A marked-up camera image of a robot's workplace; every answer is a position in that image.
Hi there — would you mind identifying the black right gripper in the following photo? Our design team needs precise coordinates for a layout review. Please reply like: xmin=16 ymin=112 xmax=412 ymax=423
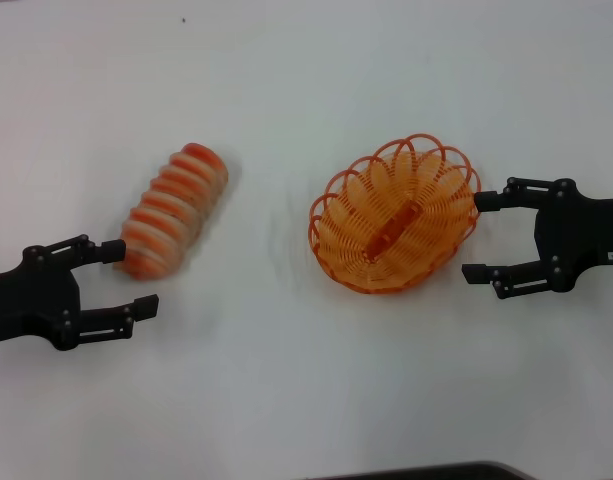
xmin=460 ymin=177 xmax=613 ymax=300

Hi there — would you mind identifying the dark rounded robot base edge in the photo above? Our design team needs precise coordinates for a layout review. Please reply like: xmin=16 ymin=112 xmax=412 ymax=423
xmin=305 ymin=459 xmax=537 ymax=480

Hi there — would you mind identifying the orange woven plastic basket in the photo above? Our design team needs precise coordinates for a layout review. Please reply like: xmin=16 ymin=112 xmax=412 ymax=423
xmin=308 ymin=133 xmax=482 ymax=295

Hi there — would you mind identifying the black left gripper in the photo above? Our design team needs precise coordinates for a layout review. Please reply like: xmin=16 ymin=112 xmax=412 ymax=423
xmin=0 ymin=233 xmax=161 ymax=351

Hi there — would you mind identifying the orange white striped bread loaf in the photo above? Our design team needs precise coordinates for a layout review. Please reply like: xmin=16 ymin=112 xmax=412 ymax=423
xmin=113 ymin=142 xmax=231 ymax=280

